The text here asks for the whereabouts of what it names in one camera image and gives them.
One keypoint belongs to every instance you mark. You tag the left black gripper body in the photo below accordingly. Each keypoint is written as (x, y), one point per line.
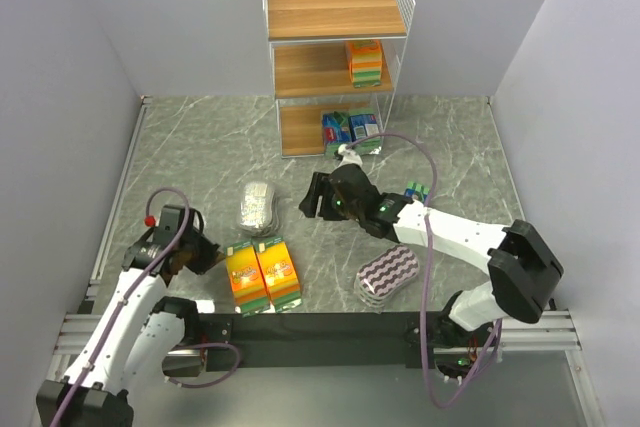
(201, 257)

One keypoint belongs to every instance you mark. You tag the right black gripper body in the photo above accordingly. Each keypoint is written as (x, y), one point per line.
(323, 197)

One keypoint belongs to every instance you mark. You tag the blue green sponge pack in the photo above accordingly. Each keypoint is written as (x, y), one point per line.
(335, 131)
(363, 124)

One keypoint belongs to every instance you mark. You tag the orange sponge pack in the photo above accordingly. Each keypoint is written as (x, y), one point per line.
(279, 273)
(364, 61)
(245, 278)

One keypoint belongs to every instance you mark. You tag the silver mesh scrubber pack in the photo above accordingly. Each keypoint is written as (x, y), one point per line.
(257, 215)

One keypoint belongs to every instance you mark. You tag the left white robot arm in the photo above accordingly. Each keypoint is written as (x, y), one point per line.
(139, 327)

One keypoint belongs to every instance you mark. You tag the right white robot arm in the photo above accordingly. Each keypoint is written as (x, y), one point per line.
(522, 271)

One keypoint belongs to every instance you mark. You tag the purple wavy sponge pack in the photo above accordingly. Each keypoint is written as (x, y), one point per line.
(378, 280)

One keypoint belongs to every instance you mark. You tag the black front base bar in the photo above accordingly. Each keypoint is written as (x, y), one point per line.
(318, 339)

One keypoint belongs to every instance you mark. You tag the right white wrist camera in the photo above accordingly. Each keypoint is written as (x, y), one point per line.
(348, 156)

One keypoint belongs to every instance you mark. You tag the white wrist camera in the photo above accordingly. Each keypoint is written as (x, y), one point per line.
(348, 156)
(167, 227)

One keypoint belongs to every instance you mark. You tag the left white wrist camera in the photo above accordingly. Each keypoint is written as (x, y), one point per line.
(167, 227)

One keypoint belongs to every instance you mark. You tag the white wire wooden shelf rack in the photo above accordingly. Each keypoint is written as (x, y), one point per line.
(309, 70)

